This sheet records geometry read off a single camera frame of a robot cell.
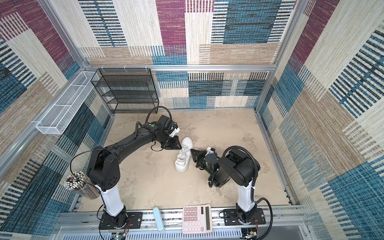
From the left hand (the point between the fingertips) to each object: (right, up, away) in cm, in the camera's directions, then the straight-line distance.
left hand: (181, 146), depth 86 cm
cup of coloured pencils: (-45, -14, -18) cm, 50 cm away
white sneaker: (+3, 0, +13) cm, 13 cm away
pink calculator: (+8, -33, -14) cm, 37 cm away
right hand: (+4, -3, +3) cm, 6 cm away
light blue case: (-10, -33, -14) cm, 37 cm away
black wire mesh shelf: (-41, +37, +24) cm, 60 cm away
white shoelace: (0, -7, +3) cm, 8 cm away
